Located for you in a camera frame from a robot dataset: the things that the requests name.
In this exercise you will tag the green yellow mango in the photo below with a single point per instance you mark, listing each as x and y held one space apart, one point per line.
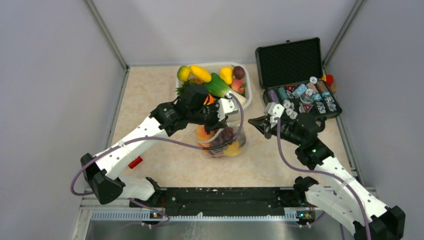
183 73

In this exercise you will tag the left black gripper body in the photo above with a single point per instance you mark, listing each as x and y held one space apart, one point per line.
210 117

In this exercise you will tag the white plastic fruit basket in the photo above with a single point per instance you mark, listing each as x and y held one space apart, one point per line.
215 67

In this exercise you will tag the clear zip top bag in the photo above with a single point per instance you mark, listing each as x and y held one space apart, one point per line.
216 152

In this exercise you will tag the peach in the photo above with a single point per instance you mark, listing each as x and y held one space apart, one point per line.
201 134

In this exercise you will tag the pineapple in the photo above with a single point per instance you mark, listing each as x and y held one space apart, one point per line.
195 80

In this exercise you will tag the green pineapple crown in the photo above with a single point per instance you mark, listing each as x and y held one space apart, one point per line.
180 89

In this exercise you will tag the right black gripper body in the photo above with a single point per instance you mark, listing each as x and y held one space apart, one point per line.
286 131

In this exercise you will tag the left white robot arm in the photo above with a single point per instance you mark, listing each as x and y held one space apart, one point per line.
101 171

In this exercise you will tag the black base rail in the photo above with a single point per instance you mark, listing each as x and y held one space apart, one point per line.
231 203

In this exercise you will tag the green leafy vegetable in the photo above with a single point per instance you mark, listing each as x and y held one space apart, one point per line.
217 87

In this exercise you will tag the red blue block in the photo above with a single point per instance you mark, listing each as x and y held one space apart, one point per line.
135 162

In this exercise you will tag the purple grape bunch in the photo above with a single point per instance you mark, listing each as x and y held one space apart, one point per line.
222 137

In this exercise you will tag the small orange tangerine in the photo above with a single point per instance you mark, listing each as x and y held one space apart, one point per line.
209 100

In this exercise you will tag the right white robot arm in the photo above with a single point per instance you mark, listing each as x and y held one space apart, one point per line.
350 203

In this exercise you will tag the white bok choy stalk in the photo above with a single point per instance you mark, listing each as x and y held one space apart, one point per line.
240 98

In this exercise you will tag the black poker chip case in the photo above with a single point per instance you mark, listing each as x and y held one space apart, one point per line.
292 74

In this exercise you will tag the yellow wrinkled fruit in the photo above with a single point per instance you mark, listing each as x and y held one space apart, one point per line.
232 150

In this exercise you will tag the dark purple passion fruit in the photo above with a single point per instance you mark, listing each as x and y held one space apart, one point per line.
239 72

